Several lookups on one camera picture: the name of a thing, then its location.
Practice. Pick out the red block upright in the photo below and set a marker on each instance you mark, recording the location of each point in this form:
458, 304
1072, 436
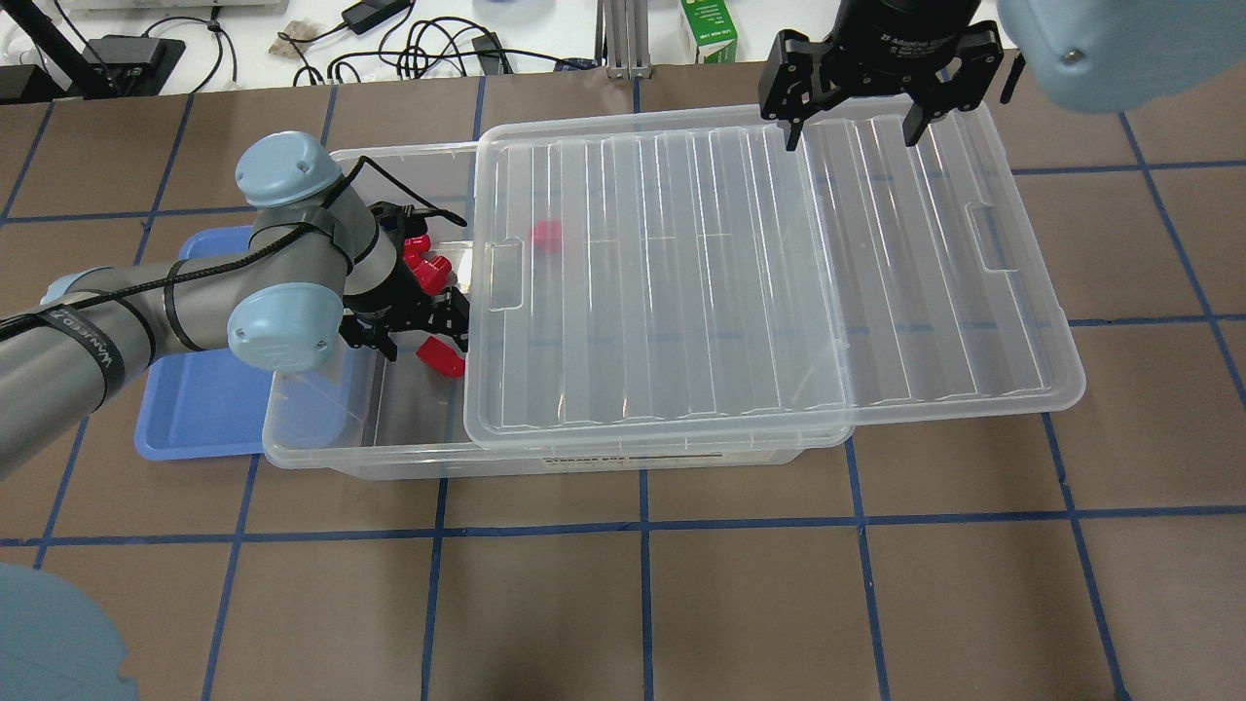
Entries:
415, 247

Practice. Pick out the blue plastic tray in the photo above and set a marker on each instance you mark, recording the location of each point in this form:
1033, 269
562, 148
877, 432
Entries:
210, 405

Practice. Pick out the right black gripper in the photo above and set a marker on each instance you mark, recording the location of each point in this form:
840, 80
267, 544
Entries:
900, 29

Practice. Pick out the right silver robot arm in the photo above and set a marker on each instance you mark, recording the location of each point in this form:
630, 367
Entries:
1090, 57

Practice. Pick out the green white carton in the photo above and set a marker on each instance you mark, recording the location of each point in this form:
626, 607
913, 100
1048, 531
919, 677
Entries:
710, 31

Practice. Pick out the red block lying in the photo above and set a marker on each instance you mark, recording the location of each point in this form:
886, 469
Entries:
434, 274

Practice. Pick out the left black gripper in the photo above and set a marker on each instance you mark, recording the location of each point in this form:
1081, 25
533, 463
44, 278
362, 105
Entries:
383, 312

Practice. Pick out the clear plastic box lid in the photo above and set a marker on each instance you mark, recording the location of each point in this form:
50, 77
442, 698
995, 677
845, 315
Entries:
714, 285

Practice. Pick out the black power brick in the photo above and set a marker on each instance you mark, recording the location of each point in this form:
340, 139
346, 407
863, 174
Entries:
363, 16

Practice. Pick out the aluminium frame post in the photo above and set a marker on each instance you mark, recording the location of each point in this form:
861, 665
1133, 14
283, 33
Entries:
622, 39

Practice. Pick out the black camera stand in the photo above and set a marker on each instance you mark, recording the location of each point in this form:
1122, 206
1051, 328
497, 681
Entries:
110, 66

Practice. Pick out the clear plastic storage box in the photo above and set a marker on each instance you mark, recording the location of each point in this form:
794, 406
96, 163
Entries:
377, 420

